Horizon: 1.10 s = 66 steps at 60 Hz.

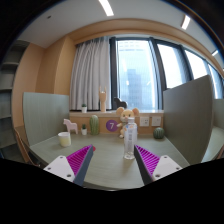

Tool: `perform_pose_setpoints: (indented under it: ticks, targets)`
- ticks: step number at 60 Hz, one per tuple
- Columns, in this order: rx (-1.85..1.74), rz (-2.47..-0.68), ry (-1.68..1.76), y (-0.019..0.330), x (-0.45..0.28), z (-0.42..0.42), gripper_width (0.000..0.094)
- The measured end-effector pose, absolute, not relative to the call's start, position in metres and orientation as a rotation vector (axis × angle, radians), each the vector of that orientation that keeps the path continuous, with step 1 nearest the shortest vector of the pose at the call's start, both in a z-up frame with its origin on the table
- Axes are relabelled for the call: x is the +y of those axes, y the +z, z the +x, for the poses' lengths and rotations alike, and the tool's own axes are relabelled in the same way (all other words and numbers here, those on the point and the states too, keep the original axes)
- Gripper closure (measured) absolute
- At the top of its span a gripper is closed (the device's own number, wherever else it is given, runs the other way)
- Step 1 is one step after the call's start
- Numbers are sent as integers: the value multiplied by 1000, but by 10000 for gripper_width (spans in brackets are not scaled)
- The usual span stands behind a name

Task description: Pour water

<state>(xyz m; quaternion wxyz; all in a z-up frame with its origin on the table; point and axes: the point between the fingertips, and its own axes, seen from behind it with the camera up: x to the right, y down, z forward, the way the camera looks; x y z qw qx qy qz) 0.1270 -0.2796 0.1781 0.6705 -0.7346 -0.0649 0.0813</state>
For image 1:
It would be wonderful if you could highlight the right white wall socket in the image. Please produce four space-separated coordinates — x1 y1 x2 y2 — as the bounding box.
152 116 161 126

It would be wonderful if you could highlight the small potted plant on desk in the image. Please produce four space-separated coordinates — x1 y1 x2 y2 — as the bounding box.
81 124 87 135

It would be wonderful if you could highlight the grey wall shelf unit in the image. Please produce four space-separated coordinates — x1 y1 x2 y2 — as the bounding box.
0 40 29 149

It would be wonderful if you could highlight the small potted plant on sill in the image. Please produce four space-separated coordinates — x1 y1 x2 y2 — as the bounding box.
82 103 87 113

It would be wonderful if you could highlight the pink wooden horse figure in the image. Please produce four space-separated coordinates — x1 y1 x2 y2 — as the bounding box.
63 119 78 133

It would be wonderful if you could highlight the green desk partition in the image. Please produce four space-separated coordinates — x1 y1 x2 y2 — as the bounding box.
163 75 213 165
23 92 69 146

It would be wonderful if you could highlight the clear plastic water bottle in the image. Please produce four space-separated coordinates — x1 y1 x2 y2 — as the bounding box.
124 117 137 160

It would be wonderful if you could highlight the right green desk partition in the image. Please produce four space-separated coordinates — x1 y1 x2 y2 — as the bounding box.
163 75 213 165

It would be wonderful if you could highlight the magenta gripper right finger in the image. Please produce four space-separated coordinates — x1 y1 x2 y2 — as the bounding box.
134 145 182 185

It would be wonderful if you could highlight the left green desk partition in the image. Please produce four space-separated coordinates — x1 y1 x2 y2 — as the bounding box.
23 92 69 146

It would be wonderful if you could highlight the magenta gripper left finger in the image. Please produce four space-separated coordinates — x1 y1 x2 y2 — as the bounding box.
44 145 95 186

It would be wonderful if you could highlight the pale yellow paper cup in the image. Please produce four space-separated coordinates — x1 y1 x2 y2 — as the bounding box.
58 132 71 147

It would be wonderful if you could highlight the grey white curtain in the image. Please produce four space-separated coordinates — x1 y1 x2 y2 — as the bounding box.
70 37 111 110

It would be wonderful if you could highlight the black horse figure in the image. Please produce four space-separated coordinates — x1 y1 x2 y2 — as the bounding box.
114 97 127 109

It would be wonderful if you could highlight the round green cactus ornament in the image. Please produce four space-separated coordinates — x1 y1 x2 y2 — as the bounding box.
153 127 165 139

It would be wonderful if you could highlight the tall green cactus ornament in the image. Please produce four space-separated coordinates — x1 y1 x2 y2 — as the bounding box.
90 115 99 135

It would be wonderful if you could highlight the left white wall socket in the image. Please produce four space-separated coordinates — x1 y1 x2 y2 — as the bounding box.
140 117 149 127

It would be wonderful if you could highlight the wooden hand model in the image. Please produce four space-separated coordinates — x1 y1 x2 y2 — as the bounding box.
99 86 107 112

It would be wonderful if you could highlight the purple number seven sticker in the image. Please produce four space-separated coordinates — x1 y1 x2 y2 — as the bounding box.
106 120 117 132

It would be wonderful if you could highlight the white wall socket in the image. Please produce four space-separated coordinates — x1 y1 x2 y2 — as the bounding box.
140 117 149 127
152 116 161 126

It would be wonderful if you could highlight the plush mouse toy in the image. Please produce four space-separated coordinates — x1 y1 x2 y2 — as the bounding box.
116 107 139 138

